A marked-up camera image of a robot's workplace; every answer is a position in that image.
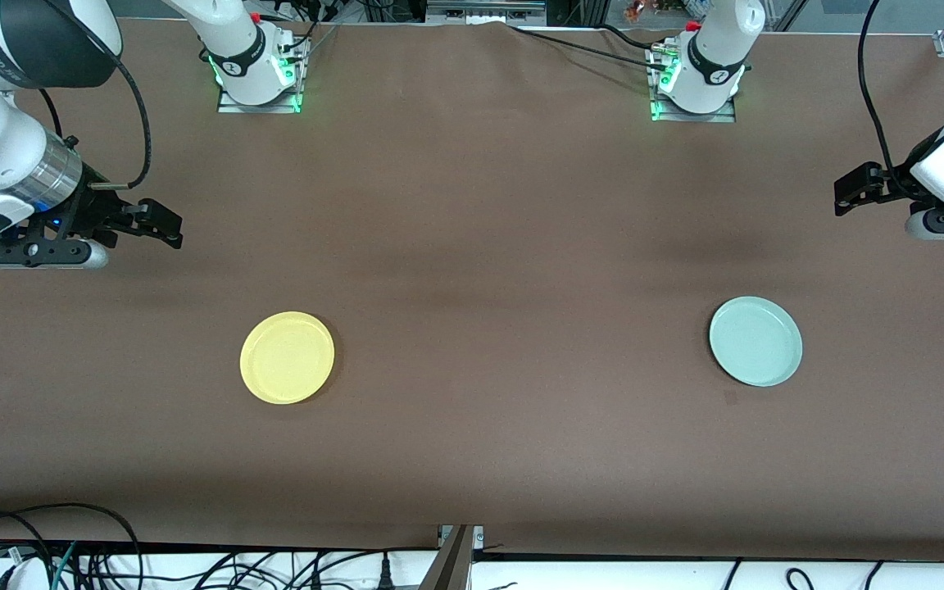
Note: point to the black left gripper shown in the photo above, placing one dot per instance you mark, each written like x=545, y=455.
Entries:
x=896, y=186

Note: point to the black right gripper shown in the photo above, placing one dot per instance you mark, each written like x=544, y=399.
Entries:
x=97, y=207

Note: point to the pale green plate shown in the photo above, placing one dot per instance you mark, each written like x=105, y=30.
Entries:
x=755, y=341

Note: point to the yellow plate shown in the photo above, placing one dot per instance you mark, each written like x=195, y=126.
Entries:
x=287, y=357

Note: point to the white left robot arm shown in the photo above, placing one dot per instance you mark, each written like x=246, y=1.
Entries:
x=718, y=49

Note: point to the brown table cover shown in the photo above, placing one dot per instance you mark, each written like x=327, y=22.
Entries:
x=472, y=246

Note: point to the silver power strip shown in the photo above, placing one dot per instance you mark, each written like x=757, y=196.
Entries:
x=484, y=8

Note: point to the black power plug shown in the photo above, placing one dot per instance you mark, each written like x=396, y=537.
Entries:
x=386, y=574

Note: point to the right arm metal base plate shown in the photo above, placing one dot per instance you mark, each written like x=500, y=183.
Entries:
x=230, y=105

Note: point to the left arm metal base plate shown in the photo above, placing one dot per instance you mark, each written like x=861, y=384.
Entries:
x=726, y=116

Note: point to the aluminium profile post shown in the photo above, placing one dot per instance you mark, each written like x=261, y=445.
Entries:
x=449, y=561

